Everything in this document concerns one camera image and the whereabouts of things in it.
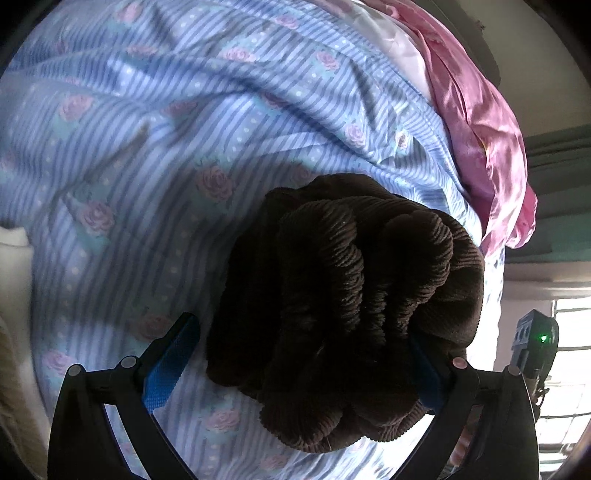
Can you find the brown corduroy pants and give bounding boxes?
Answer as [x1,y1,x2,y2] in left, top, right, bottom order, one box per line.
[205,173,485,452]

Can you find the grey green curtain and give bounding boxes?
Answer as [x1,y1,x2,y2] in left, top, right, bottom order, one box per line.
[503,131,591,264]

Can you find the white folded cloth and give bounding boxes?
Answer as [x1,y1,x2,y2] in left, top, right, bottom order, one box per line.
[0,225,34,264]

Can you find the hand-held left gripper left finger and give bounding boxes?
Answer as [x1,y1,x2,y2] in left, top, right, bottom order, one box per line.
[47,312,201,480]

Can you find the blue striped floral bed sheet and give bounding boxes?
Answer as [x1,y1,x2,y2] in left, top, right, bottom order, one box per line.
[0,0,506,480]

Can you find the beige cloth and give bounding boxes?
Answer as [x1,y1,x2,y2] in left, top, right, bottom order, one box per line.
[0,258,51,480]

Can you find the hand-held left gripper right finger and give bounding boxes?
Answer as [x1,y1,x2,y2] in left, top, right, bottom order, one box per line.
[409,335,540,480]

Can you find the pink satin quilt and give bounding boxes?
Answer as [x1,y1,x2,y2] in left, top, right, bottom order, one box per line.
[383,0,540,250]

